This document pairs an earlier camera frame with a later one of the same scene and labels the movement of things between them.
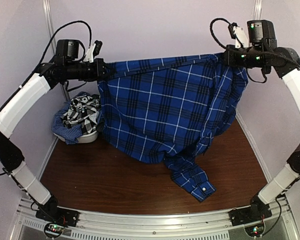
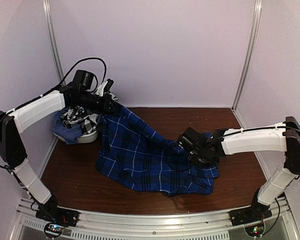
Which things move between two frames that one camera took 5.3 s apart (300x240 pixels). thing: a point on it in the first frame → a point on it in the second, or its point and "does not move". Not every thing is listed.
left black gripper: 99,63 → 104,108
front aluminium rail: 212,225 does not move
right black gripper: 231,60 → 197,163
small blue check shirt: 71,132 does not move
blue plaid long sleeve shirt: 170,109 → 133,154
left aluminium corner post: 47,13 does not move
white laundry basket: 86,138 does not move
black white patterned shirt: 84,110 does not move
